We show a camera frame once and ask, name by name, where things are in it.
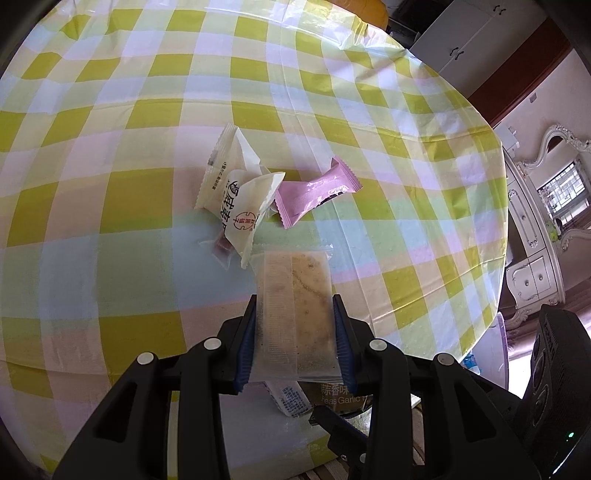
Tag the ornate white mirror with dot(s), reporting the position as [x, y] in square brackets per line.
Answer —
[563, 184]

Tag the white dark band cookie packet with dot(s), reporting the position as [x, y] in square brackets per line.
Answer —
[228, 170]

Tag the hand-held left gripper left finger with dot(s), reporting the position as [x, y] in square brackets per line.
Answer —
[247, 341]

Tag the frosted crumbly cake packet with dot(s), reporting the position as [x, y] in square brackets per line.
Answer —
[295, 314]

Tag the yellow leather armchair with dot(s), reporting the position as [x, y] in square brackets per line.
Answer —
[376, 14]

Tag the pink chocolate snack packet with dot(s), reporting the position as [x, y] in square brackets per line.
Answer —
[314, 194]

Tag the green checkered tablecloth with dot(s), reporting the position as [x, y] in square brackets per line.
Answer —
[138, 138]

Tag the purple white cardboard box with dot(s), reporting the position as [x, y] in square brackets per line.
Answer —
[502, 346]

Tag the white wardrobe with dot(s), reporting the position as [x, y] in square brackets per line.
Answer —
[466, 32]

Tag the white blue snack packet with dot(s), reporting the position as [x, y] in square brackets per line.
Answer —
[291, 397]

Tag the purple bar snack packet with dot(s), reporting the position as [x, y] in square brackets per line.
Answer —
[221, 244]

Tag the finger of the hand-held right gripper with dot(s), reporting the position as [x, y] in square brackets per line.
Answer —
[339, 427]

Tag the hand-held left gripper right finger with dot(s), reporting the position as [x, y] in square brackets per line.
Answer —
[344, 346]

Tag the white ornate dressing table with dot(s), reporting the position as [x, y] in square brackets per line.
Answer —
[531, 277]

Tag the green pea snack packet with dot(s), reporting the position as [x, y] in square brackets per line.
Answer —
[341, 397]

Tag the white red emblem cake packet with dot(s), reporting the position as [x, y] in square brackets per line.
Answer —
[249, 207]

